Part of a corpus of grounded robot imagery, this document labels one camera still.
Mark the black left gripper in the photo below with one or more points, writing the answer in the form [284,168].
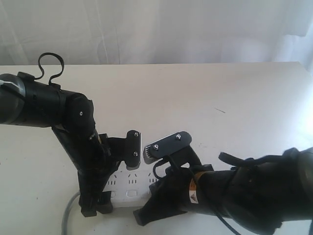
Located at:
[103,157]

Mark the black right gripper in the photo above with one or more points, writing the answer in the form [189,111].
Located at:
[178,191]

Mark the white five-outlet power strip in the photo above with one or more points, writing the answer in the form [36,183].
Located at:
[130,188]

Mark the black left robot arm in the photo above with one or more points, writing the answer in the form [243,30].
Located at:
[25,102]

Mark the white sheer curtain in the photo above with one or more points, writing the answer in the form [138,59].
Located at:
[157,31]

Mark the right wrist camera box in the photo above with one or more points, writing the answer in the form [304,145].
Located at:
[166,146]

